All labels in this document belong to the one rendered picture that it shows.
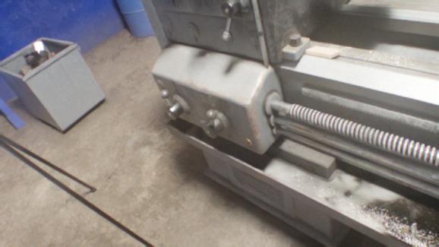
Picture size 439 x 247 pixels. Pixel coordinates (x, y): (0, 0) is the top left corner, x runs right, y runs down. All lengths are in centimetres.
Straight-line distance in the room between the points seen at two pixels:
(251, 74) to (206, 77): 18
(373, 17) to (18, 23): 344
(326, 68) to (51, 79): 212
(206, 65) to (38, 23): 305
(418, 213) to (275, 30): 70
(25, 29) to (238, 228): 312
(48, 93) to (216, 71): 179
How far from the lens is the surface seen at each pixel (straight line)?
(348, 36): 134
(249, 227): 162
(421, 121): 91
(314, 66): 97
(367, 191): 119
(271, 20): 93
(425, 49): 124
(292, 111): 100
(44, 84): 266
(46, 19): 404
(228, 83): 104
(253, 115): 100
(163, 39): 139
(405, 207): 117
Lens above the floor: 136
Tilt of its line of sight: 39 degrees down
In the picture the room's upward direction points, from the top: 19 degrees counter-clockwise
